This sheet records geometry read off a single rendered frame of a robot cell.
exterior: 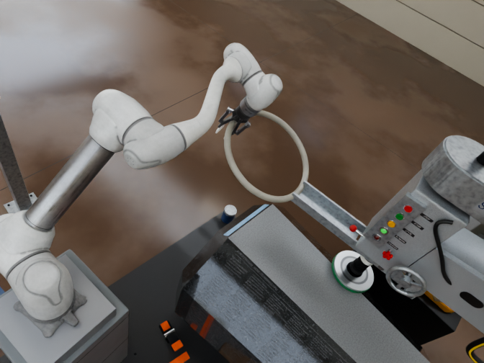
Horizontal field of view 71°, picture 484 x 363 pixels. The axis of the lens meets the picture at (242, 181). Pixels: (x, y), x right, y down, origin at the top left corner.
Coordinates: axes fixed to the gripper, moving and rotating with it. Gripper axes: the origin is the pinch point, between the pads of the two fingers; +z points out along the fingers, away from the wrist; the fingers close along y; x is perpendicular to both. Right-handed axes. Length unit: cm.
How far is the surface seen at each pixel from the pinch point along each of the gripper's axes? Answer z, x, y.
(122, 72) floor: 178, 151, -82
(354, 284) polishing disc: -9, -39, 89
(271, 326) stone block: 16, -68, 65
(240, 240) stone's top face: 18, -37, 36
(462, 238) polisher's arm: -62, -30, 86
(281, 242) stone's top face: 11, -29, 56
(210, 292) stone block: 35, -61, 38
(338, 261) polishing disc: -4, -30, 81
